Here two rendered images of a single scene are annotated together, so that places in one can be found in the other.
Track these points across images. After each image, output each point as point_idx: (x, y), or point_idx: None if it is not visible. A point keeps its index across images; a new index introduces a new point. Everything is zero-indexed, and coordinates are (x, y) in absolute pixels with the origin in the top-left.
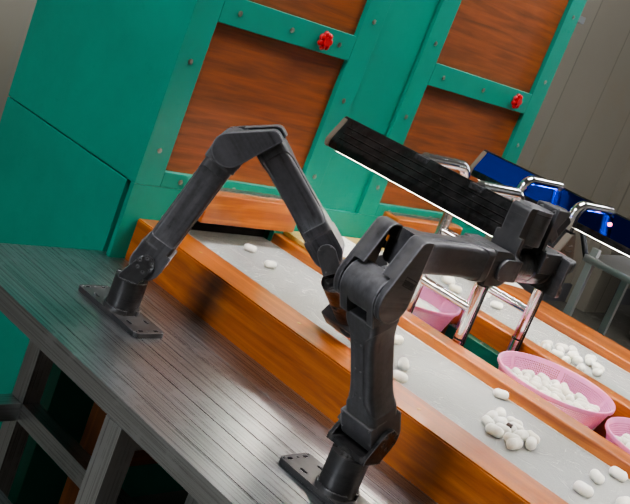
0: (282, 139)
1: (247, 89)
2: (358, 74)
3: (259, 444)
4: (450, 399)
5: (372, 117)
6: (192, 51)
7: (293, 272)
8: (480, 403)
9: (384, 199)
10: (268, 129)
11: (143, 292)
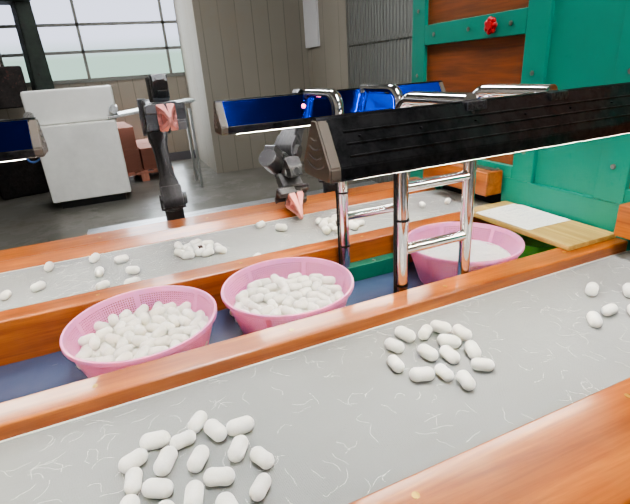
0: (292, 92)
1: (457, 85)
2: (541, 42)
3: None
4: (243, 240)
5: (583, 83)
6: (417, 69)
7: (431, 213)
8: (242, 250)
9: None
10: (300, 90)
11: (325, 188)
